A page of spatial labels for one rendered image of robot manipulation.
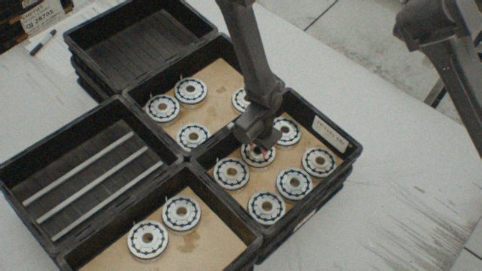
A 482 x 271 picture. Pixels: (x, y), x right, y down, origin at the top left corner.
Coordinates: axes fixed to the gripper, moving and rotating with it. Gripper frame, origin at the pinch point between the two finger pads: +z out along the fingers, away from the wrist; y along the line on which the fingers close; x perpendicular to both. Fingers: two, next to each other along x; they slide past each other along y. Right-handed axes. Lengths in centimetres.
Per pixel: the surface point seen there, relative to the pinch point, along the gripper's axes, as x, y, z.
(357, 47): 144, -29, 88
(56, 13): 23, -134, 48
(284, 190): -5.2, 13.2, 1.5
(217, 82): 13.4, -27.3, 4.0
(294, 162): 5.9, 9.5, 4.4
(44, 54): -11, -88, 16
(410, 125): 53, 28, 18
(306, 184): 0.2, 17.1, 1.3
